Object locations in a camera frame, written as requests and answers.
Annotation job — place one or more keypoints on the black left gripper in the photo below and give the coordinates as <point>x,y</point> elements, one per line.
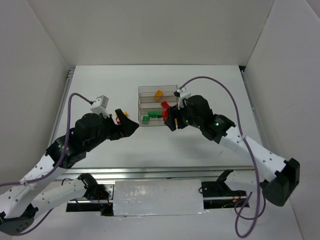
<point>116,128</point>

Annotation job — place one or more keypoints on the clear container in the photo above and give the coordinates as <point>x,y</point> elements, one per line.
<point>149,102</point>
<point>153,122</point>
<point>150,91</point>

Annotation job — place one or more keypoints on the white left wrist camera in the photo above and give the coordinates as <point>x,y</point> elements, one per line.
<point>99,106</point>

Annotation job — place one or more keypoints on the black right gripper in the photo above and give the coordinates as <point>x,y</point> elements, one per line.
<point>173,118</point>

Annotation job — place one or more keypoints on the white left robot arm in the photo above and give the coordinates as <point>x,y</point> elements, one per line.
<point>26,201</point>

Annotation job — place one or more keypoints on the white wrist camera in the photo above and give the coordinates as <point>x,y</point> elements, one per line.
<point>182,94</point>
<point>99,106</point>

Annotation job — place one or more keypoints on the clear near container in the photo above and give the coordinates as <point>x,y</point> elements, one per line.
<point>153,122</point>

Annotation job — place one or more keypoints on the clear middle container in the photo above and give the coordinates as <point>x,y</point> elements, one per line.
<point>149,102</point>

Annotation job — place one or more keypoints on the green small lego brick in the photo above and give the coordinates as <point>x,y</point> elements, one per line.
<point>152,114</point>

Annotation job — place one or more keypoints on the clear far container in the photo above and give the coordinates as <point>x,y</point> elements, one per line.
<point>150,91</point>

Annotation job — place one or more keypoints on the red flower lego brick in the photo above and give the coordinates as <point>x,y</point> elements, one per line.
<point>117,120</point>

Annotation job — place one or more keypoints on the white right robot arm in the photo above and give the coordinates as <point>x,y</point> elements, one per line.
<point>278,177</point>

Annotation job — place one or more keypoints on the yellow long lego brick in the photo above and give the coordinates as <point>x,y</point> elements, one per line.
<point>158,95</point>

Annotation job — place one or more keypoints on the white taped cover panel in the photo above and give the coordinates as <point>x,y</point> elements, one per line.
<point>157,198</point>

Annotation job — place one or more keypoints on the green sloped lego brick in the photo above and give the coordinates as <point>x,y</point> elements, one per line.
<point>145,120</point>

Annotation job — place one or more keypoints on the red long lego brick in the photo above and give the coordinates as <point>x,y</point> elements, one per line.
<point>164,112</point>

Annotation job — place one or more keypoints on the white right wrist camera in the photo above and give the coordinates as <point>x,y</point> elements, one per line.
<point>182,94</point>

